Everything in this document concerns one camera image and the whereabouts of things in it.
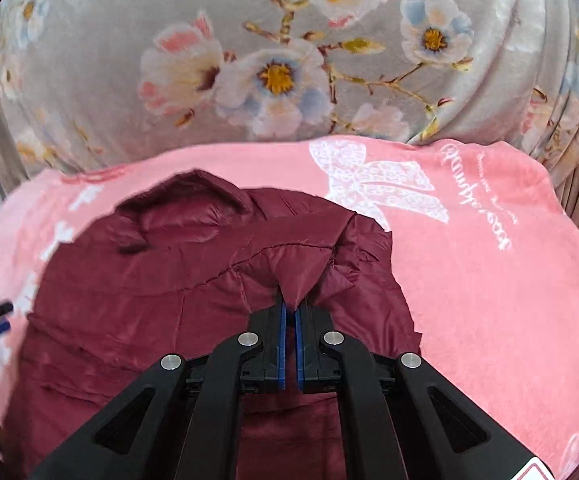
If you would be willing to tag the pink blanket white print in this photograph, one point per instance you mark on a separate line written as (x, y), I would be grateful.
(486, 257)

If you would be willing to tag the grey floral bed sheet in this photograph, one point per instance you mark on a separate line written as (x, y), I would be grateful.
(90, 84)

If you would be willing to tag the maroon puffer jacket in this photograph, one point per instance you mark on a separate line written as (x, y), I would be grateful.
(178, 269)

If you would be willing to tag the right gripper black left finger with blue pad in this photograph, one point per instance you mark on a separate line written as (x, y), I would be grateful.
(266, 372)

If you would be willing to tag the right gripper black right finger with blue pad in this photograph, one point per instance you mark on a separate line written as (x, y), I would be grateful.
(316, 372)

